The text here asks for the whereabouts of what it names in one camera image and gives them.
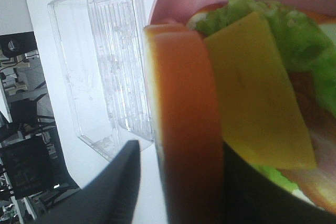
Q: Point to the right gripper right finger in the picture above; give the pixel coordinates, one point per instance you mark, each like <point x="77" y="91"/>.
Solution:
<point x="252" y="198"/>

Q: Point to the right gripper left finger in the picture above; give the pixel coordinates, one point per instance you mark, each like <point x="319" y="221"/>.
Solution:
<point x="110" y="198"/>

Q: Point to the pink bacon strip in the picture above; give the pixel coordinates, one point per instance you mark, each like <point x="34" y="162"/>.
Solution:
<point x="317" y="184"/>

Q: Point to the yellow cheese slice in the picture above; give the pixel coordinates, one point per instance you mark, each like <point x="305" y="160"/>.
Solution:
<point x="261" y="120"/>

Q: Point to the bread slice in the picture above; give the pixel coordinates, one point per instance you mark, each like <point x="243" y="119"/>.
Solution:
<point x="185" y="117"/>
<point x="202" y="13"/>

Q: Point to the green lettuce leaf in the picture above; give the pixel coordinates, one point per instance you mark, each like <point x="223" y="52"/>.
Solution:
<point x="303" y="44"/>

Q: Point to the left clear plastic tray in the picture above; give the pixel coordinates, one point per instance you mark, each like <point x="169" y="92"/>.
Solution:
<point x="100" y="49"/>

